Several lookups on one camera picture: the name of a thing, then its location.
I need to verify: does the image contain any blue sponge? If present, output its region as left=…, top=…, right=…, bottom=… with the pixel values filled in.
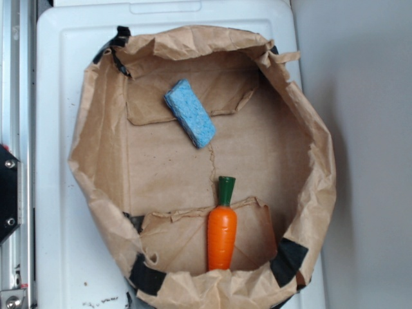
left=164, top=79, right=216, bottom=149

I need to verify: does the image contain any brown paper-lined bin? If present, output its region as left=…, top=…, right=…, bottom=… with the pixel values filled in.
left=69, top=26, right=336, bottom=308

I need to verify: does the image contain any orange toy carrot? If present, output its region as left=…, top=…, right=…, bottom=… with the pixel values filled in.
left=207, top=176, right=238, bottom=271

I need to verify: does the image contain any white plastic lid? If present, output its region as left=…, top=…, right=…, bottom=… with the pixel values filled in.
left=35, top=1, right=309, bottom=308

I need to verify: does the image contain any black metal bracket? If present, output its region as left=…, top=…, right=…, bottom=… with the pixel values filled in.
left=0, top=144, right=21, bottom=245

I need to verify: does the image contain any aluminium frame rail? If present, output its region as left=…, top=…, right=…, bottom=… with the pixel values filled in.
left=1, top=1, right=37, bottom=308

